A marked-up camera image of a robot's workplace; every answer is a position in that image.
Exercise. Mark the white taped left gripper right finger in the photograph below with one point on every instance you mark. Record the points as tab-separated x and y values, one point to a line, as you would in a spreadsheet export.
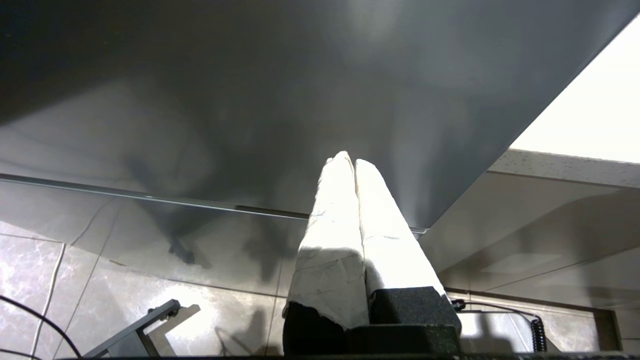
392	250

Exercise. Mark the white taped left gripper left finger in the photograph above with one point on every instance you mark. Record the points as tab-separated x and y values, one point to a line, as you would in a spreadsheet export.
330	260

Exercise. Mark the grey base cabinet front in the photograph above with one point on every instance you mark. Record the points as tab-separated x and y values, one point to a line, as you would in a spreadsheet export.
525	235

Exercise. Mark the tall grey metal appliance front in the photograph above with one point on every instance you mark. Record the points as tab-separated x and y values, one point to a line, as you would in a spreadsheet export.
250	100

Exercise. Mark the grey metal stand leg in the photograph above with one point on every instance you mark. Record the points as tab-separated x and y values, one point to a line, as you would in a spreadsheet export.
150	321

